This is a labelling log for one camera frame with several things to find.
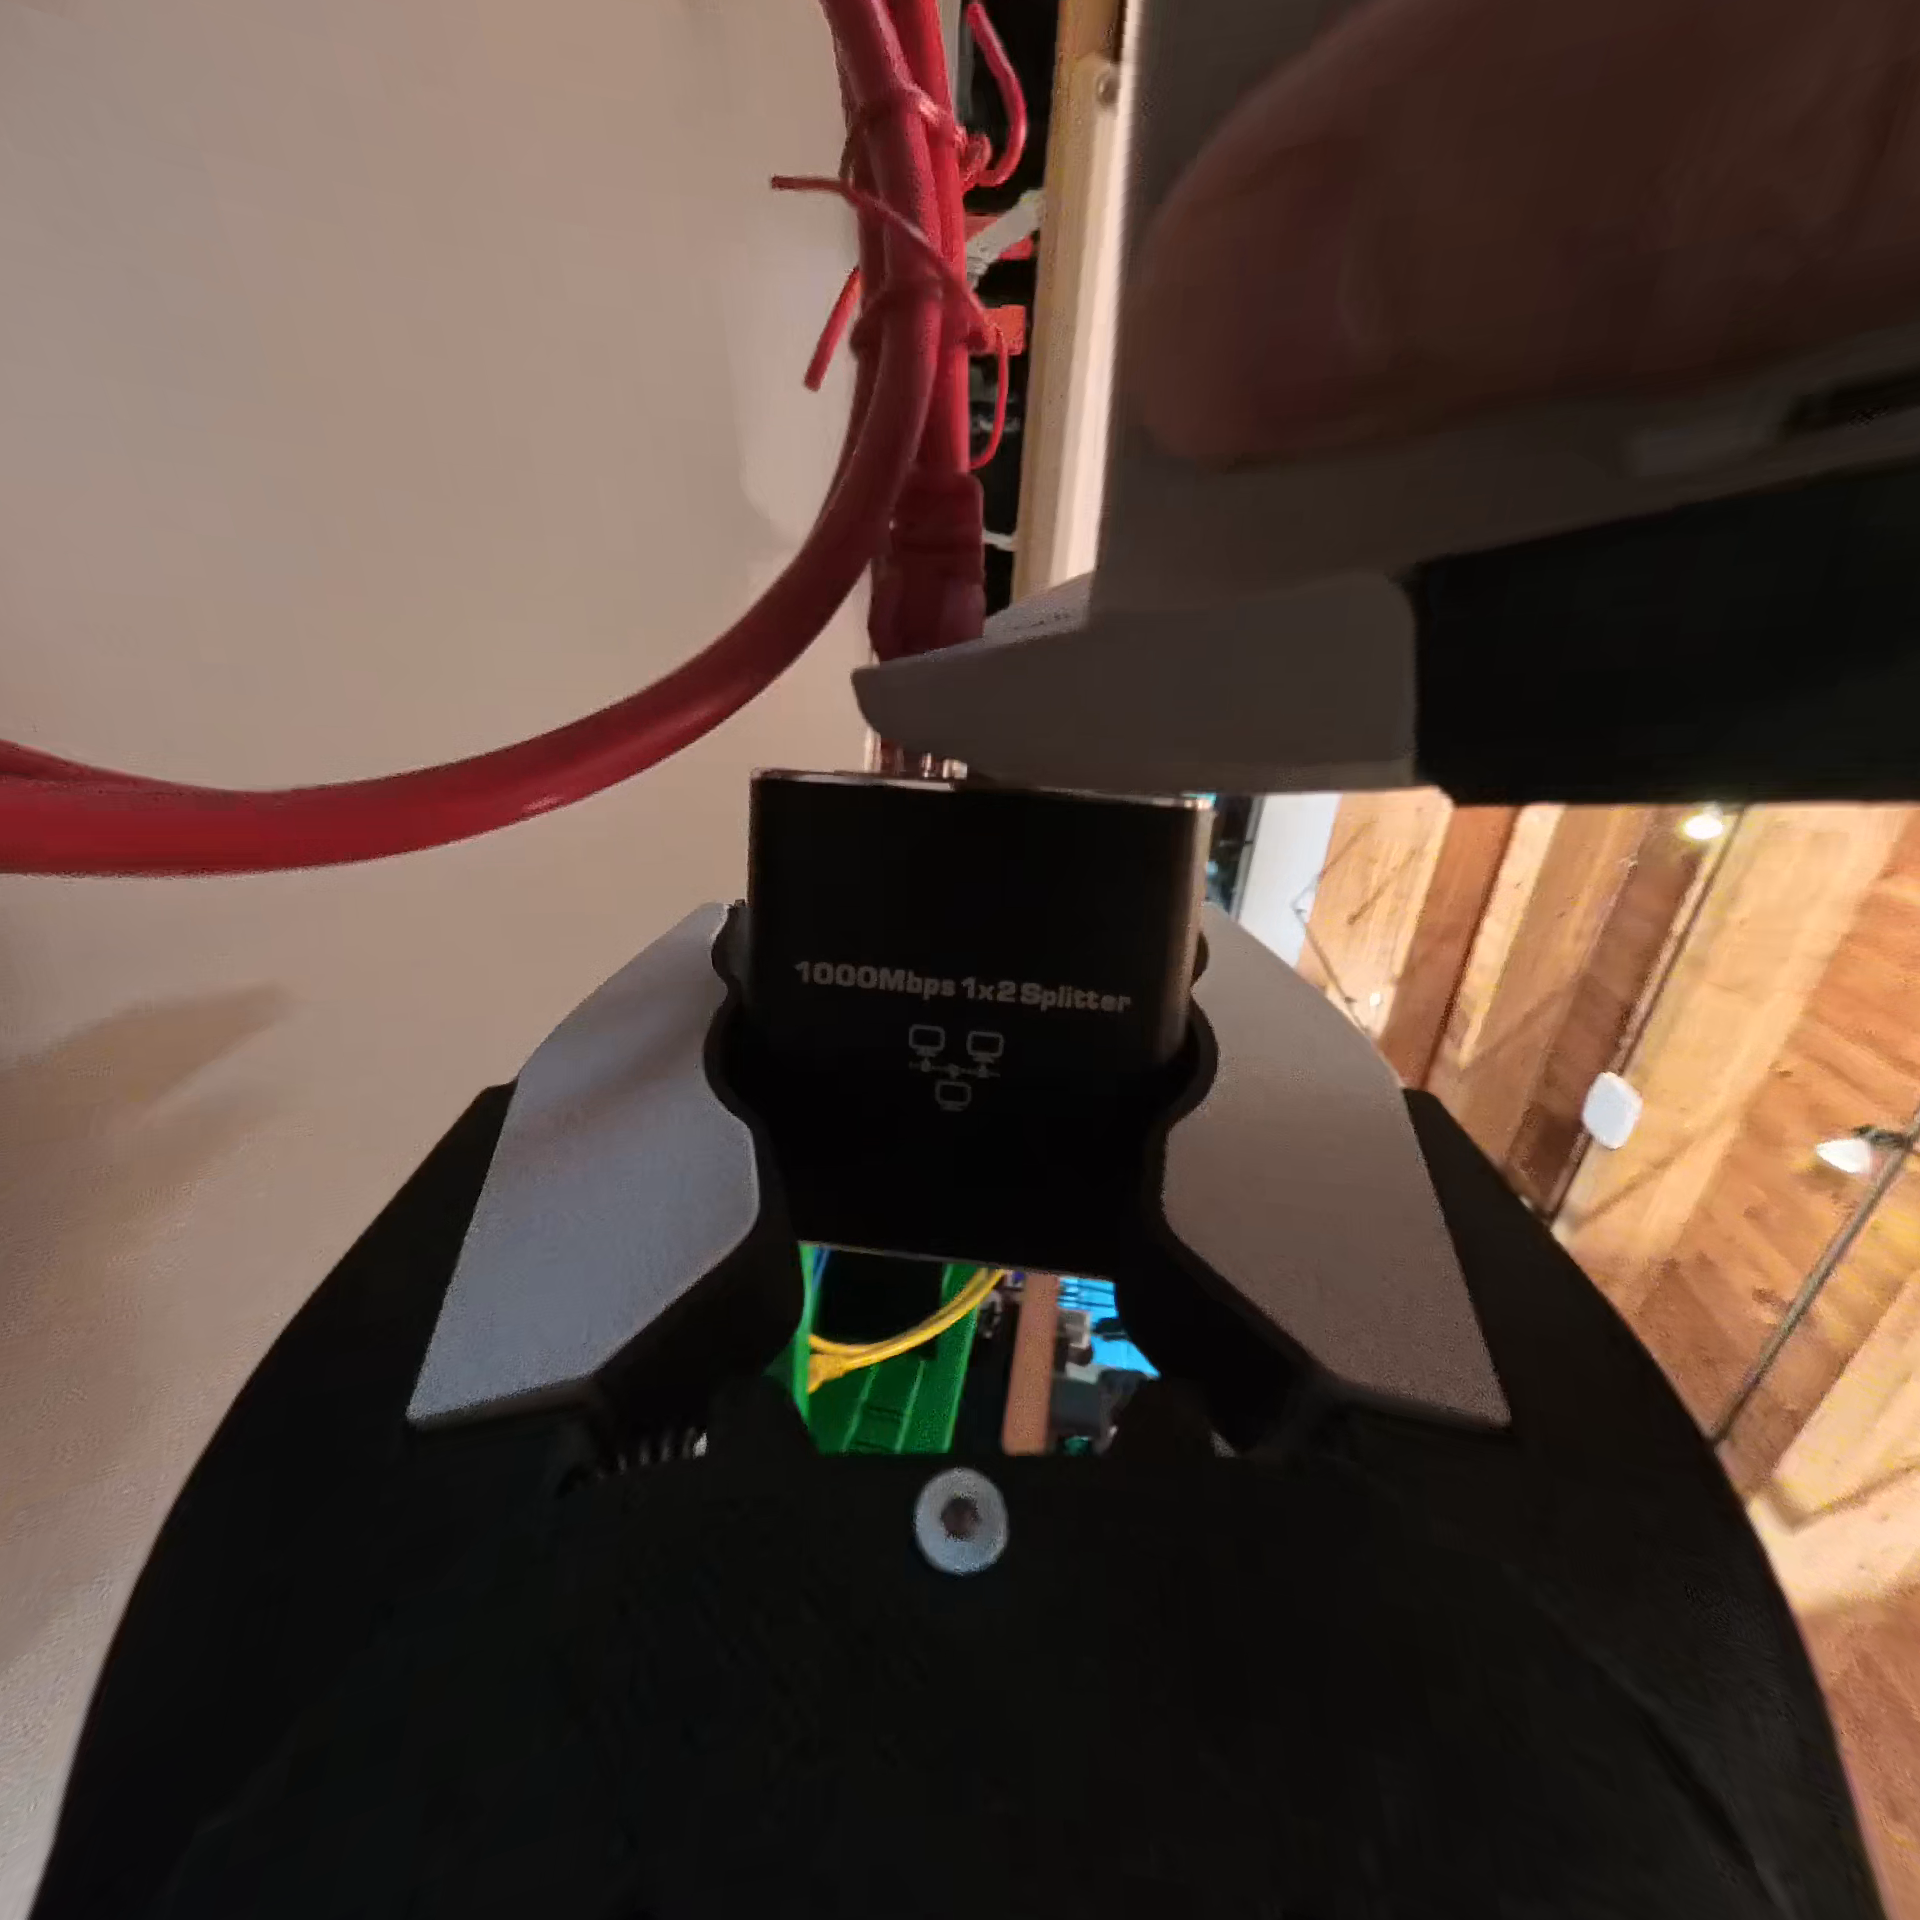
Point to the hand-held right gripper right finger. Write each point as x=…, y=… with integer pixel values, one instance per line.
x=1319, y=1230

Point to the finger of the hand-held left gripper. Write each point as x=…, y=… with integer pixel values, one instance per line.
x=1200, y=674

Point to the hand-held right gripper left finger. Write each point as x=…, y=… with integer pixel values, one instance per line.
x=599, y=1200

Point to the black ethernet splitter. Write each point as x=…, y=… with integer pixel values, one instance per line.
x=975, y=900

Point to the green storage bin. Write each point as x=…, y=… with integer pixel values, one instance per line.
x=885, y=1410

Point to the person's left hand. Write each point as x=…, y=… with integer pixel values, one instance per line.
x=1500, y=225

